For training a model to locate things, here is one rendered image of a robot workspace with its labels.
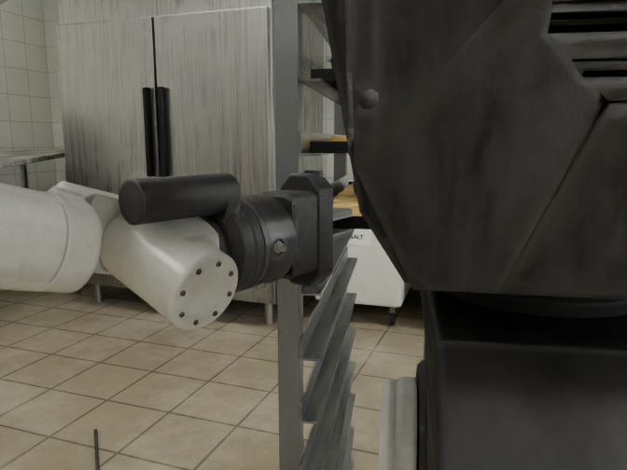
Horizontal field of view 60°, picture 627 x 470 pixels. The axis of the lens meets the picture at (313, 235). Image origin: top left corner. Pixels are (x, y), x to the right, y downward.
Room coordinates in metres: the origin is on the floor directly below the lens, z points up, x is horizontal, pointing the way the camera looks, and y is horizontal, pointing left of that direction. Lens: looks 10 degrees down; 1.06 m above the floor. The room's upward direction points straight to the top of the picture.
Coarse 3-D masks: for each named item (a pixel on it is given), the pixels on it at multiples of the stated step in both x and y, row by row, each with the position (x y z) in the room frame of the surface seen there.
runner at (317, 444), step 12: (348, 336) 1.25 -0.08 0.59; (348, 348) 1.17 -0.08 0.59; (348, 360) 1.10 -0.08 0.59; (336, 372) 1.04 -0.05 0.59; (336, 384) 0.99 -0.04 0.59; (336, 396) 0.94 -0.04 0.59; (336, 408) 0.89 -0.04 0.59; (324, 420) 0.85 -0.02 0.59; (312, 432) 0.77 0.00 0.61; (324, 432) 0.81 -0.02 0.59; (312, 444) 0.77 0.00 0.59; (324, 444) 0.78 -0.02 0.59; (312, 456) 0.74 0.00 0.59; (324, 456) 0.74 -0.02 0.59; (300, 468) 0.68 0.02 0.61; (312, 468) 0.71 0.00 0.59
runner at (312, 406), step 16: (352, 304) 1.22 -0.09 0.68; (336, 320) 1.08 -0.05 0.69; (336, 336) 1.01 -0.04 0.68; (336, 352) 0.92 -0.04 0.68; (320, 368) 0.86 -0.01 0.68; (320, 384) 0.80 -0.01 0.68; (304, 400) 0.70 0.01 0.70; (320, 400) 0.74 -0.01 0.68; (304, 416) 0.70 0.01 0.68; (320, 416) 0.70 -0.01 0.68
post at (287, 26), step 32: (288, 0) 0.69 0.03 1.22; (288, 32) 0.69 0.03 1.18; (288, 64) 0.69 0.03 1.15; (288, 96) 0.69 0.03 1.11; (288, 128) 0.69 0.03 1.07; (288, 160) 0.69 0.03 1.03; (288, 288) 0.69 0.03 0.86; (288, 320) 0.69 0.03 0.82; (288, 352) 0.69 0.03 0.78; (288, 384) 0.69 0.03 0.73; (288, 416) 0.69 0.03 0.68; (288, 448) 0.69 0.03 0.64
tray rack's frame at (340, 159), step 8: (336, 104) 1.29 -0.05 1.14; (336, 112) 1.29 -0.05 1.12; (336, 120) 1.29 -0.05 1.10; (336, 128) 1.29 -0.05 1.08; (336, 160) 1.29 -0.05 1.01; (344, 160) 1.29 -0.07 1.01; (336, 168) 1.29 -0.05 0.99; (344, 168) 1.29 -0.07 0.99; (336, 176) 1.29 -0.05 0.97; (424, 344) 1.28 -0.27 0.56; (424, 352) 1.28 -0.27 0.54
